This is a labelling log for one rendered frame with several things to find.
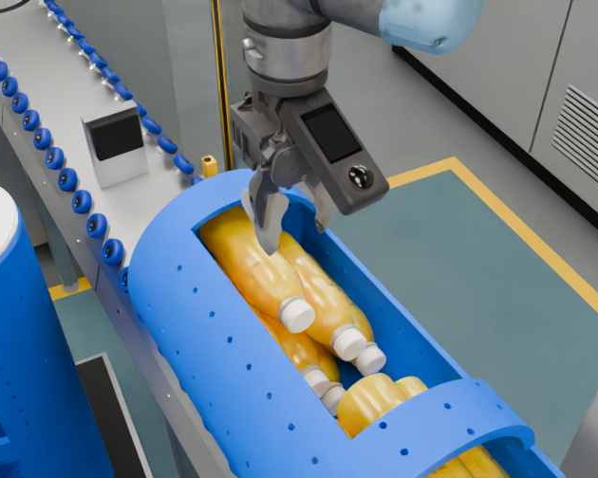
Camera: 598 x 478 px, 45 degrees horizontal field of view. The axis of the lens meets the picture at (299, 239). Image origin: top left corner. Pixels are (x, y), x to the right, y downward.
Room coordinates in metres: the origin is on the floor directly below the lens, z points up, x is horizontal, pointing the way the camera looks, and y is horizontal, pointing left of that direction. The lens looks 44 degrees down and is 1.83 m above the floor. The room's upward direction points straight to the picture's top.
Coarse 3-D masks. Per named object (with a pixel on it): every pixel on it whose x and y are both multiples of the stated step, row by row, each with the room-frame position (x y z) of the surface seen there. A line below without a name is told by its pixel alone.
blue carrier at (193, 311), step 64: (192, 192) 0.70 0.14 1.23; (192, 256) 0.61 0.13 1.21; (320, 256) 0.75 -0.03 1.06; (192, 320) 0.53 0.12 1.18; (256, 320) 0.50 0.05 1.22; (384, 320) 0.62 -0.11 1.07; (192, 384) 0.49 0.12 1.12; (256, 384) 0.43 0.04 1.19; (448, 384) 0.41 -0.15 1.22; (256, 448) 0.38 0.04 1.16; (320, 448) 0.36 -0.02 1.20; (384, 448) 0.34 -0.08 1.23; (448, 448) 0.34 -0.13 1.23; (512, 448) 0.42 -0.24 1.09
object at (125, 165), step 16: (96, 112) 1.09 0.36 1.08; (112, 112) 1.09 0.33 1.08; (128, 112) 1.10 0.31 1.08; (96, 128) 1.06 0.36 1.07; (112, 128) 1.07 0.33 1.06; (128, 128) 1.09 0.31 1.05; (96, 144) 1.05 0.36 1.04; (112, 144) 1.07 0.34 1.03; (128, 144) 1.08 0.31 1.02; (96, 160) 1.06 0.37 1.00; (112, 160) 1.08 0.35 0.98; (128, 160) 1.10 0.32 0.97; (144, 160) 1.11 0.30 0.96; (96, 176) 1.07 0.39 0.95; (112, 176) 1.08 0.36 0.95; (128, 176) 1.09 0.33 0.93
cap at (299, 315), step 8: (296, 304) 0.56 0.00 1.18; (304, 304) 0.56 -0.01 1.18; (288, 312) 0.55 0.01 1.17; (296, 312) 0.55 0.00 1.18; (304, 312) 0.55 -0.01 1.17; (312, 312) 0.56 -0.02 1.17; (288, 320) 0.54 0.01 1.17; (296, 320) 0.54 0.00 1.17; (304, 320) 0.55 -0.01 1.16; (312, 320) 0.56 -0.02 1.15; (288, 328) 0.54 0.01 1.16; (296, 328) 0.54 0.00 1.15; (304, 328) 0.55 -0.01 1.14
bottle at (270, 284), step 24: (216, 216) 0.70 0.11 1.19; (240, 216) 0.70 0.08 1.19; (216, 240) 0.67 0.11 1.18; (240, 240) 0.65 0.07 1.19; (240, 264) 0.62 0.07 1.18; (264, 264) 0.61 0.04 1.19; (288, 264) 0.62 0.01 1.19; (240, 288) 0.60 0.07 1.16; (264, 288) 0.58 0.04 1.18; (288, 288) 0.58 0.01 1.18; (264, 312) 0.57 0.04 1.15
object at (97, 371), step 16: (80, 368) 1.21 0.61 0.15; (96, 368) 1.21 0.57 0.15; (112, 368) 1.21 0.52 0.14; (96, 384) 1.15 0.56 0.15; (112, 384) 1.15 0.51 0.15; (96, 400) 1.10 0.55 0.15; (112, 400) 1.10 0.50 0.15; (96, 416) 1.05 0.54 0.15; (112, 416) 1.05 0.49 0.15; (128, 416) 1.05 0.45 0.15; (112, 432) 1.00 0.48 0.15; (128, 432) 1.00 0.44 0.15; (112, 448) 0.96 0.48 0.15; (128, 448) 0.96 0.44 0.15; (112, 464) 0.91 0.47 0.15; (128, 464) 0.91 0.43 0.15; (144, 464) 0.92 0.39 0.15
